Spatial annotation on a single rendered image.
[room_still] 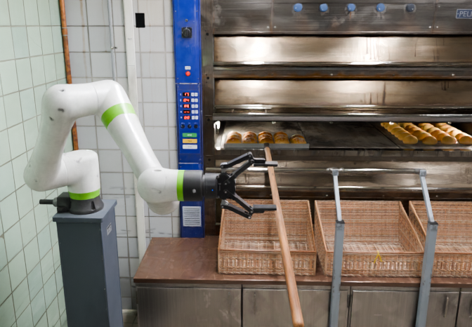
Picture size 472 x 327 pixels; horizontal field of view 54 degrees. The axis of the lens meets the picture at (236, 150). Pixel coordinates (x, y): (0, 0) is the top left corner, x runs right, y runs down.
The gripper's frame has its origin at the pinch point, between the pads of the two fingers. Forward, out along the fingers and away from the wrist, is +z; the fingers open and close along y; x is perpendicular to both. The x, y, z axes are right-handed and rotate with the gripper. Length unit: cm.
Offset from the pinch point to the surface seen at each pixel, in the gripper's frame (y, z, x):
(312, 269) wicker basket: 87, 30, -104
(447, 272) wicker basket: 88, 105, -104
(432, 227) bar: 55, 89, -93
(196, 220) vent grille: 79, -40, -152
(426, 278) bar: 85, 89, -93
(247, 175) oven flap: 48, -6, -154
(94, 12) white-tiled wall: -53, -97, -155
